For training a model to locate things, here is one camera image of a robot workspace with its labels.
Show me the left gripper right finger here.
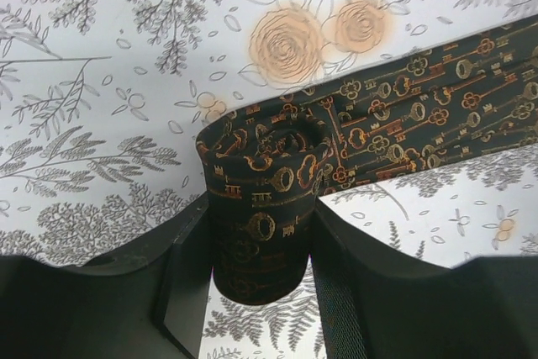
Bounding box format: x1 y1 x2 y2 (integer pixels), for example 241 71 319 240
311 203 537 358

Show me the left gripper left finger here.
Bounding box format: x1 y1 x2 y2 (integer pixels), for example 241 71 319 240
1 197 210 358

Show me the black tie with gold keys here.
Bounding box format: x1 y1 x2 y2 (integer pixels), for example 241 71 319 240
196 17 537 305

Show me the floral patterned table mat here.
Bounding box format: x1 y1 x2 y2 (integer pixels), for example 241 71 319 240
1 0 537 358

